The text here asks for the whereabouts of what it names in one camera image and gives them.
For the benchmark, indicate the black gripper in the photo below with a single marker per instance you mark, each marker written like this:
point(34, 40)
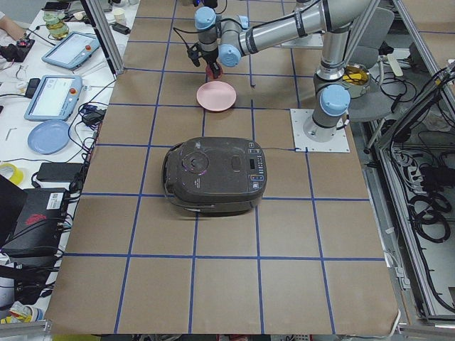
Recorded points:
point(211, 58)

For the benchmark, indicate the red apple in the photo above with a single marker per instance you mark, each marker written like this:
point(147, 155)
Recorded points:
point(214, 71)

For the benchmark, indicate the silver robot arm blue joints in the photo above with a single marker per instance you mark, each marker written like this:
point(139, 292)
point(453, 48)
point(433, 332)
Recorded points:
point(235, 38)

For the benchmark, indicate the pink plate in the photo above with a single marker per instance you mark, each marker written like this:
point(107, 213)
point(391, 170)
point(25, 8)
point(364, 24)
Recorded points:
point(216, 96)

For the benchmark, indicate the blue plate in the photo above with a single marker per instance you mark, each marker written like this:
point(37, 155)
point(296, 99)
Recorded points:
point(49, 137)

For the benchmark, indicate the dark grey rice cooker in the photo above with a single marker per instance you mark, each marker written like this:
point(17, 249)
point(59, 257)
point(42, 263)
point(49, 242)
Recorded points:
point(215, 175)

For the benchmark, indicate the upper teach pendant tablet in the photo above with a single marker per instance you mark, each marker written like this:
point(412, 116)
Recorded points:
point(73, 51)

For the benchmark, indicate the teach pendant tablet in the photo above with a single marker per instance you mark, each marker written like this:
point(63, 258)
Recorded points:
point(73, 51)
point(55, 98)

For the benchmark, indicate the green glass jar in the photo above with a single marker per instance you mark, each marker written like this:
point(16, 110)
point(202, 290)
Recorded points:
point(55, 24)

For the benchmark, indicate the lower teach pendant tablet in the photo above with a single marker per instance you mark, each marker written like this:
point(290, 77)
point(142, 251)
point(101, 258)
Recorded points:
point(55, 98)

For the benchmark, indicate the grey office chair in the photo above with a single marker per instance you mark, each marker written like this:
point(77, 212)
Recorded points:
point(366, 103)

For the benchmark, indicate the black power adapter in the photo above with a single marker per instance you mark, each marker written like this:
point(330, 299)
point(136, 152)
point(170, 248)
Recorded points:
point(58, 172)

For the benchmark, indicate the yellow tape roll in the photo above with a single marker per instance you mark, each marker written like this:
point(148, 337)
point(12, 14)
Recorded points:
point(12, 173)

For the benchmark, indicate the black computer box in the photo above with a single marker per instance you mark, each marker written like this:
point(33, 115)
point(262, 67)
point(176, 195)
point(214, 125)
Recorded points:
point(39, 225)

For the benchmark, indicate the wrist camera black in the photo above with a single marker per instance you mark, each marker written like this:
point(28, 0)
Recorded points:
point(193, 53)

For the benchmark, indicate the aluminium frame post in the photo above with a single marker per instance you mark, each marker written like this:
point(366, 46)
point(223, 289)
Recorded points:
point(104, 35)

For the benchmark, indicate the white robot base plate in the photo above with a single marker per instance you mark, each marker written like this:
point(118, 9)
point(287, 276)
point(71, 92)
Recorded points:
point(309, 137)

